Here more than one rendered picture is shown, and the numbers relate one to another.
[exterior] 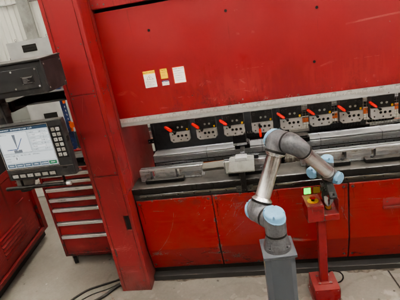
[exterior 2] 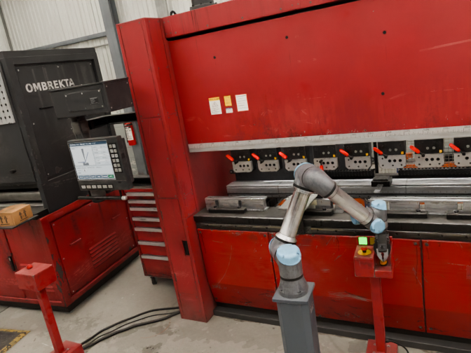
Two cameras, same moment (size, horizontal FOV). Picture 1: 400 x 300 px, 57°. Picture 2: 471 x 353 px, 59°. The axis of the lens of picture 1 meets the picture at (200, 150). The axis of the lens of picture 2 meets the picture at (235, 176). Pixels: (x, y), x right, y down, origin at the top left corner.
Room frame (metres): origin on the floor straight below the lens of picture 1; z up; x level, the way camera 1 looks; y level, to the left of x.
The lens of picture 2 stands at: (-0.14, -0.78, 1.91)
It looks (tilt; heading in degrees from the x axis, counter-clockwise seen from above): 15 degrees down; 20
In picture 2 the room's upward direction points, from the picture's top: 10 degrees counter-clockwise
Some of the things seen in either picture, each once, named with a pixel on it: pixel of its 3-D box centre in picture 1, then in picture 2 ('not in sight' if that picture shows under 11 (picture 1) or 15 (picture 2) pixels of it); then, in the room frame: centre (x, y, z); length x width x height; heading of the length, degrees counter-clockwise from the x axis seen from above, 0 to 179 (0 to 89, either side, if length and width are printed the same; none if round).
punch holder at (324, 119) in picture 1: (319, 112); (392, 153); (2.43, -0.86, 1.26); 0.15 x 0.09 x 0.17; 80
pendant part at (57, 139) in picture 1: (38, 147); (102, 162); (2.19, 0.98, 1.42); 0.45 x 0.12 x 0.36; 81
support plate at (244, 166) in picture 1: (241, 163); (298, 202); (2.39, -0.27, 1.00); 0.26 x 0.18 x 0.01; 170
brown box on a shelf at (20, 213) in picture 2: not in sight; (10, 215); (2.28, 2.03, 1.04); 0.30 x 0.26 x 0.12; 85
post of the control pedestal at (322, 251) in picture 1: (322, 248); (378, 311); (2.10, -0.72, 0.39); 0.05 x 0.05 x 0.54; 84
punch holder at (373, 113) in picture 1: (380, 105); (469, 150); (2.36, -1.26, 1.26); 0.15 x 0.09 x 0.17; 80
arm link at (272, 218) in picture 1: (274, 220); (289, 260); (1.69, -0.33, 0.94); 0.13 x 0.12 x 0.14; 28
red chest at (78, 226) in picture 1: (90, 206); (172, 230); (3.14, 1.12, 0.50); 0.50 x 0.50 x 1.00; 80
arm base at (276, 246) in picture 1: (277, 238); (292, 281); (1.69, -0.33, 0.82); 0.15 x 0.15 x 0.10
